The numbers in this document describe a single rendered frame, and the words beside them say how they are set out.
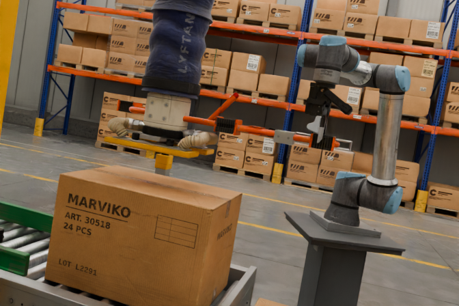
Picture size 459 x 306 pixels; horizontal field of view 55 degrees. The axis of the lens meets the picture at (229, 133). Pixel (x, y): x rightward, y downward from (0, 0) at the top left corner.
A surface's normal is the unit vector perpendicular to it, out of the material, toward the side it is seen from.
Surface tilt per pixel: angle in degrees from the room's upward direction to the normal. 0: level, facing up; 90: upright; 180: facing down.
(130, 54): 90
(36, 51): 90
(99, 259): 90
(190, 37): 70
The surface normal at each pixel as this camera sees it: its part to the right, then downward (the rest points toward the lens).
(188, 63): 0.60, -0.14
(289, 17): -0.21, 0.05
